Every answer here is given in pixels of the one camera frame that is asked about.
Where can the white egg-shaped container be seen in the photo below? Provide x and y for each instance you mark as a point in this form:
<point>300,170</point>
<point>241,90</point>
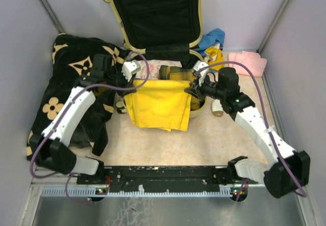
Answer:
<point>216,108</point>

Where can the black floral fleece blanket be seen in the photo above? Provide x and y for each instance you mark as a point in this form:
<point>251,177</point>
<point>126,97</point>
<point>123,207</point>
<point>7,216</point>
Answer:
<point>73,56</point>

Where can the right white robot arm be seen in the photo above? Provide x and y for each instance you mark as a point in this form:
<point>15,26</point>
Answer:
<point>286,170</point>

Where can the yellow black plaid shirt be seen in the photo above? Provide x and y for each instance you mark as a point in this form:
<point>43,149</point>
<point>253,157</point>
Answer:
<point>178,73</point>

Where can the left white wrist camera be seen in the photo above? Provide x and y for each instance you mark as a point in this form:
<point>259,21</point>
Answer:
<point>130,68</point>

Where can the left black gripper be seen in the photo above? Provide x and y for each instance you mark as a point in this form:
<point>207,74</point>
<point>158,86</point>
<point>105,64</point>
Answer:
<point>126,83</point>

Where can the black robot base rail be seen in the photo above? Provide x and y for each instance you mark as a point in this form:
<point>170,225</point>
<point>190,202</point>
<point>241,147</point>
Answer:
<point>163,178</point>

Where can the blue crumpled cloth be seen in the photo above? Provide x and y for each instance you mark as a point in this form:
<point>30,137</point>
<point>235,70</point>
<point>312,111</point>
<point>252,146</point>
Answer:
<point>214,37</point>

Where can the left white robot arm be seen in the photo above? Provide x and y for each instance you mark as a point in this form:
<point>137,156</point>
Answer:
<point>50,147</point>

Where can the pink folded towel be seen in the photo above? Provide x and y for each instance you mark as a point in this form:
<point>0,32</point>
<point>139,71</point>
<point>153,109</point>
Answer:
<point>252,60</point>

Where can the yellow pants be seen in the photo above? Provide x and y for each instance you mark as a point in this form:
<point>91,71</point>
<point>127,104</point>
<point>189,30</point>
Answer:
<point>161,104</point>

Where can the white pink printed garment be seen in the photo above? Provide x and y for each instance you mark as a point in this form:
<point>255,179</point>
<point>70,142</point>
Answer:
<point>154,67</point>

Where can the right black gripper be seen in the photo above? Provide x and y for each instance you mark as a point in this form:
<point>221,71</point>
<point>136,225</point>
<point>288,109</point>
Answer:
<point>194,90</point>

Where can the yellow patterned cloth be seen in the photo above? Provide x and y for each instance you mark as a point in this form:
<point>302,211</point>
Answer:
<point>213,55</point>

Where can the yellow open suitcase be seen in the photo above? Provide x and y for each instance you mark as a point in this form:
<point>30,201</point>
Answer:
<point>161,29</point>

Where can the white cable duct strip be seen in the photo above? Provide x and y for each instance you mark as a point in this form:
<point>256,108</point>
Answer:
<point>98,192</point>

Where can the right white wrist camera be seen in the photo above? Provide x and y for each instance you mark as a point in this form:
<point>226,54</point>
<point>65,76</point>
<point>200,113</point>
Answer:
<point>200,70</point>

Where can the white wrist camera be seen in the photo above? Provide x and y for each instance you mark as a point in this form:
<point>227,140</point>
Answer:
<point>130,68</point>
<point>200,70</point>

